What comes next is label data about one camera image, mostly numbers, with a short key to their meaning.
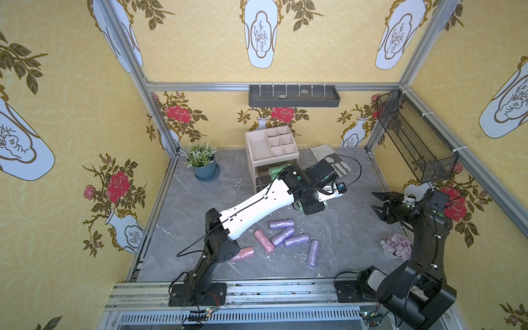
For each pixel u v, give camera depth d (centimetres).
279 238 86
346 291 74
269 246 83
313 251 82
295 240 84
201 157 95
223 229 46
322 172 54
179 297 73
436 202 59
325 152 121
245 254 80
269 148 87
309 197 48
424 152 83
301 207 65
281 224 88
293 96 93
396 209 69
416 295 45
